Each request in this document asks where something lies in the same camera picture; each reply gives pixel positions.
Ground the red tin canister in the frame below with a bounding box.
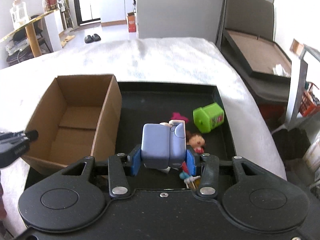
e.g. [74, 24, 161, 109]
[45, 0, 58, 11]

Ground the orange cardboard carton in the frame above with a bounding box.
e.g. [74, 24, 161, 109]
[127, 12, 137, 33]

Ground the black slipper left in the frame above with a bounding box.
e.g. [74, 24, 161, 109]
[85, 35, 93, 44]

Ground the white kitchen cabinet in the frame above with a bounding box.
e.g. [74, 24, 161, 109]
[99, 0, 133, 27]

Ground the green toy trash bin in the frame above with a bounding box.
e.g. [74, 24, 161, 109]
[193, 102, 225, 133]

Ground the black framed board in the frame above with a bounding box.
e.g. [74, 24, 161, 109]
[223, 29, 292, 84]

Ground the black slipper right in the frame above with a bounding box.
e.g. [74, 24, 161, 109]
[92, 34, 101, 42]

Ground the black slipper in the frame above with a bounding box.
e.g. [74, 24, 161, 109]
[92, 34, 101, 42]
[85, 35, 93, 44]

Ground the gold round side table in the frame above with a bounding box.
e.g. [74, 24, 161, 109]
[1, 9, 58, 57]

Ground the brown cardboard box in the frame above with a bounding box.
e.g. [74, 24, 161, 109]
[22, 74, 122, 174]

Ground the small blue winged figurine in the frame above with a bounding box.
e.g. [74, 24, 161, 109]
[180, 162, 201, 190]

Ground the blue toy sofa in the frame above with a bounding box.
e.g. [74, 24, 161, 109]
[141, 120, 187, 170]

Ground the pink dinosaur figurine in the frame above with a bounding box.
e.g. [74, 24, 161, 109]
[170, 112, 189, 124]

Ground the clear glass jar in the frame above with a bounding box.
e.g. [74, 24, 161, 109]
[10, 0, 29, 29]

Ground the white fuzzy blanket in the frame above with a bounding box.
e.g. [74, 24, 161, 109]
[0, 36, 287, 237]

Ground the brown-haired girl figurine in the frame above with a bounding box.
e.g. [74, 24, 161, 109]
[186, 131, 206, 154]

